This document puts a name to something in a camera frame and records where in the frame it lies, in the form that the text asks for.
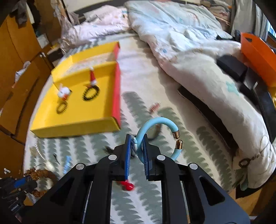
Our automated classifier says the yellow and red box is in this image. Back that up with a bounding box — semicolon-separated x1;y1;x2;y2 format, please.
30;42;121;138

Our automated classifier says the dark metal ring pull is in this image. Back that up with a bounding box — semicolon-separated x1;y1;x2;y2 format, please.
238;153;261;169

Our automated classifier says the small santa hat clip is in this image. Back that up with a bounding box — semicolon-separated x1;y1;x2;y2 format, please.
90;67;97;86

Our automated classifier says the wooden cabinet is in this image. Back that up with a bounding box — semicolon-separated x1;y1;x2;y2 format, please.
1;1;53;178

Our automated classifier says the light blue bangle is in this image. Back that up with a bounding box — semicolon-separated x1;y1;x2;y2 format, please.
133;117;183;163

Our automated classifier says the cream quilted duvet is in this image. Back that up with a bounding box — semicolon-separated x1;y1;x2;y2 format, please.
60;0;276;190

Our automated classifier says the olive spiral hair tie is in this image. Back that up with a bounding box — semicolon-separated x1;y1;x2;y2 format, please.
56;100;69;114

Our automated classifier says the green leaf patterned bedspread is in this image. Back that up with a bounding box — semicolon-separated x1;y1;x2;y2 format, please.
38;33;236;223

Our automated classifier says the black strap wristwatch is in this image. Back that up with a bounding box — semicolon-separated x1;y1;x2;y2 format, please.
104;123;162;159

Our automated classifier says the orange plastic bin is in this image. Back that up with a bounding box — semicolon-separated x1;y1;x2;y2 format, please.
240;33;276;87

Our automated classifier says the red ball hair stick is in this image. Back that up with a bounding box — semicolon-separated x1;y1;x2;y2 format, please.
117;180;135;191

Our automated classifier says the white rabbit hair clip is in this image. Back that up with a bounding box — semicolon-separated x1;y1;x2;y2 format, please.
58;84;71;101

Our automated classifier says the light blue rabbit hair clip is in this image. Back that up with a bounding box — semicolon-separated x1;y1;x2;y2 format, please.
63;155;71;175

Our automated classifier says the brown patterned hair clip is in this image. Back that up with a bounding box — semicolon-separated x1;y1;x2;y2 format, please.
149;102;160;114

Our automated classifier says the white pearl hair clip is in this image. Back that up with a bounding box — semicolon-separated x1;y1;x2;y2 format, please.
45;161;55;172

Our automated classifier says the black bead bracelet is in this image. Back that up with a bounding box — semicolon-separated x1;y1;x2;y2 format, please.
82;85;101;101

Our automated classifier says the brown rudraksha bead bracelet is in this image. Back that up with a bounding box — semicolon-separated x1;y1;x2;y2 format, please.
24;168;58;198

